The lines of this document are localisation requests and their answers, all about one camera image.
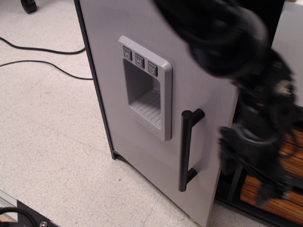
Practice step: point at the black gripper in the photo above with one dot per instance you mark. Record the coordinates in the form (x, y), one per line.
(267, 112)

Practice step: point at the grey toy fridge door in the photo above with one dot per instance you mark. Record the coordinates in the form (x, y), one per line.
(102, 23)

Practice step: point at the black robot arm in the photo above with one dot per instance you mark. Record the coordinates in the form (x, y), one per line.
(231, 42)

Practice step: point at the lower orange wicker basket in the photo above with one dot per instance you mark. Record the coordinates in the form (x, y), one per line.
(290, 209)

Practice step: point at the orange wicker basket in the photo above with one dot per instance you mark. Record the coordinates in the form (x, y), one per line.
(290, 209)
(293, 164)

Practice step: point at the upper orange wicker basket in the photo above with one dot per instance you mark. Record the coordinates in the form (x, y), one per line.
(293, 164)

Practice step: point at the grey ice dispenser panel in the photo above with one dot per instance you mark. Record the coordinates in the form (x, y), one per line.
(148, 79)

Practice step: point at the black caster wheel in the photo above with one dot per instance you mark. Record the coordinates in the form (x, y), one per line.
(29, 6)

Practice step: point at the black fridge door handle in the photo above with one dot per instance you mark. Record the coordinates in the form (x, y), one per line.
(188, 120)

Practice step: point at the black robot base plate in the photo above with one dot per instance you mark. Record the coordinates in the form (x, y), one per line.
(20, 215)

